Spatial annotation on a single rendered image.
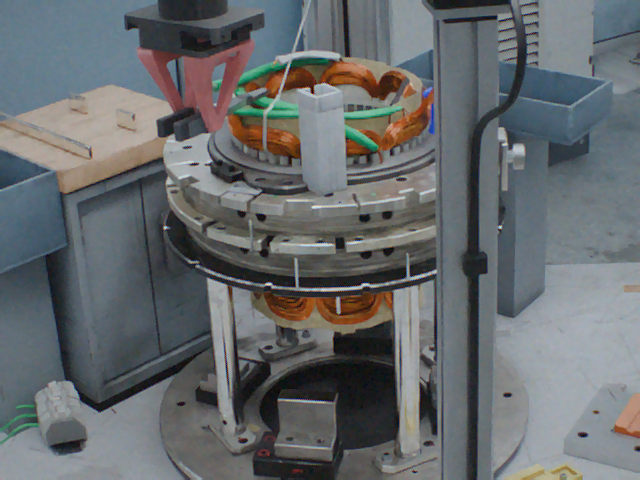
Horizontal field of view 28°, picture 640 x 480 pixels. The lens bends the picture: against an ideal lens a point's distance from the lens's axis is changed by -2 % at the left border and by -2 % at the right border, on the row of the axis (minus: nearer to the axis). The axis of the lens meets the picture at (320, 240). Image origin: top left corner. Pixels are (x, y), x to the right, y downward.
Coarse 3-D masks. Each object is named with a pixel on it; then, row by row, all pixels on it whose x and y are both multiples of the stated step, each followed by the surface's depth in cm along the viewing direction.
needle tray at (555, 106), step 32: (416, 64) 155; (512, 64) 151; (544, 96) 150; (576, 96) 147; (608, 96) 144; (512, 128) 142; (544, 128) 139; (576, 128) 138; (544, 160) 151; (512, 192) 147; (544, 192) 153; (512, 224) 149; (544, 224) 155; (512, 256) 150; (544, 256) 157; (512, 288) 152; (544, 288) 159
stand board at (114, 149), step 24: (96, 96) 147; (120, 96) 147; (144, 96) 146; (24, 120) 142; (48, 120) 141; (72, 120) 140; (96, 120) 140; (144, 120) 139; (0, 144) 135; (24, 144) 134; (48, 144) 134; (96, 144) 133; (120, 144) 133; (144, 144) 133; (72, 168) 127; (96, 168) 129; (120, 168) 132
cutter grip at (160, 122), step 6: (186, 108) 107; (192, 108) 107; (168, 114) 106; (174, 114) 106; (180, 114) 106; (186, 114) 106; (192, 114) 107; (156, 120) 105; (162, 120) 104; (168, 120) 105; (174, 120) 105; (162, 126) 105; (168, 126) 105; (162, 132) 105; (168, 132) 105
